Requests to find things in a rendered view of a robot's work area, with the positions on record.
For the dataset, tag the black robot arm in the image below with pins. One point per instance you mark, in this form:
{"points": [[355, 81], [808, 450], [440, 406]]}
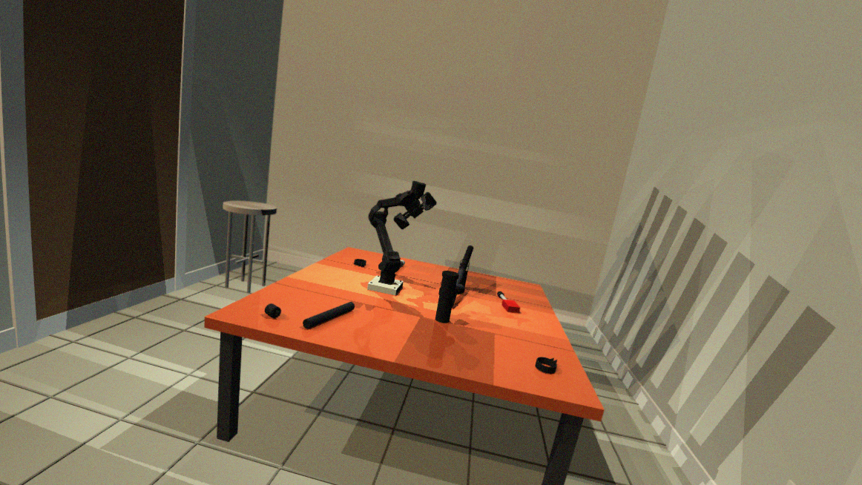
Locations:
{"points": [[390, 259]]}

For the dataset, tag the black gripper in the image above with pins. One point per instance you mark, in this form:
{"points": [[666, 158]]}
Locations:
{"points": [[415, 209]]}

